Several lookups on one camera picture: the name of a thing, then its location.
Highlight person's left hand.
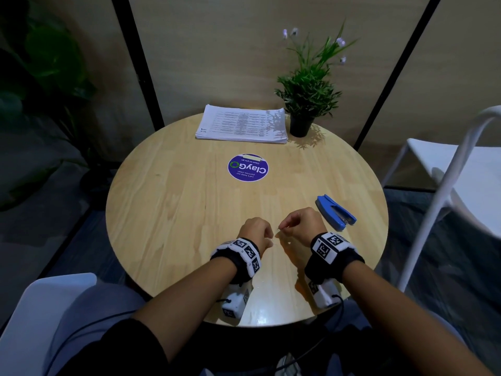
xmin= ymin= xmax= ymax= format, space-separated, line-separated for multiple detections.
xmin=237 ymin=217 xmax=275 ymax=257

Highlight black wristband with markers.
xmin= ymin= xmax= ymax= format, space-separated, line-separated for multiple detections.
xmin=304 ymin=232 xmax=365 ymax=286
xmin=210 ymin=238 xmax=262 ymax=286

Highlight large leafy potted plant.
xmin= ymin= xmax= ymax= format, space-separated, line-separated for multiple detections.
xmin=0 ymin=0 xmax=118 ymax=212

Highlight black right camera cable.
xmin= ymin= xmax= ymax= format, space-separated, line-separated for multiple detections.
xmin=288 ymin=294 xmax=346 ymax=367

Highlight person's right hand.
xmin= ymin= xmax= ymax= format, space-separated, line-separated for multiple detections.
xmin=278 ymin=207 xmax=329 ymax=247

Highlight person's right forearm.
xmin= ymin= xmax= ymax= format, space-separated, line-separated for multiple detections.
xmin=342 ymin=261 xmax=494 ymax=376

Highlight person's left forearm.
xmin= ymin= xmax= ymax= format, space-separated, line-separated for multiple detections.
xmin=133 ymin=256 xmax=237 ymax=365

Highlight person's black shirt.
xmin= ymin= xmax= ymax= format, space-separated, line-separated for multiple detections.
xmin=56 ymin=319 xmax=171 ymax=376

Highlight round wooden table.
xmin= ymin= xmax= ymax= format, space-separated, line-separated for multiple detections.
xmin=105 ymin=113 xmax=389 ymax=327

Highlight white plastic bin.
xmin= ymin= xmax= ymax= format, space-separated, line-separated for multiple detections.
xmin=0 ymin=273 xmax=98 ymax=376

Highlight round blue sticker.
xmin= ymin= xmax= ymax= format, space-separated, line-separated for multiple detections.
xmin=227 ymin=154 xmax=270 ymax=183

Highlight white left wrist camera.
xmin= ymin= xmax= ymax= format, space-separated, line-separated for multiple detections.
xmin=220 ymin=280 xmax=251 ymax=320

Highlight small potted flowering plant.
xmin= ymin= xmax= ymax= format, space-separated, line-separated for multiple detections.
xmin=273 ymin=19 xmax=359 ymax=138

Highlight blue stapler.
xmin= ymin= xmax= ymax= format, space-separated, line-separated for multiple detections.
xmin=315 ymin=194 xmax=357 ymax=231

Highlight white metal chair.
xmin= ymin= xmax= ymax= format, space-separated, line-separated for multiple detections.
xmin=381 ymin=105 xmax=501 ymax=293

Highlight black left wristband with markers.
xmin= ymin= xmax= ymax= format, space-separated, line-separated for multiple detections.
xmin=210 ymin=238 xmax=262 ymax=286

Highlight person's grey trousers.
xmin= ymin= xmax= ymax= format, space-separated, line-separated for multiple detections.
xmin=43 ymin=284 xmax=467 ymax=376

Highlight black right wristband with markers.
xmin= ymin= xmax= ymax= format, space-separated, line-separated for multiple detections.
xmin=304 ymin=232 xmax=365 ymax=286

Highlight stack of printed papers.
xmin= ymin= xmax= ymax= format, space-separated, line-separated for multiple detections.
xmin=195 ymin=104 xmax=289 ymax=145

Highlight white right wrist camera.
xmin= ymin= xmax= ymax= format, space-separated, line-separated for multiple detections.
xmin=307 ymin=278 xmax=341 ymax=309

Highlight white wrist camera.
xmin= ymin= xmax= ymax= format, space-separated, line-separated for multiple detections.
xmin=220 ymin=280 xmax=251 ymax=320
xmin=307 ymin=278 xmax=341 ymax=309

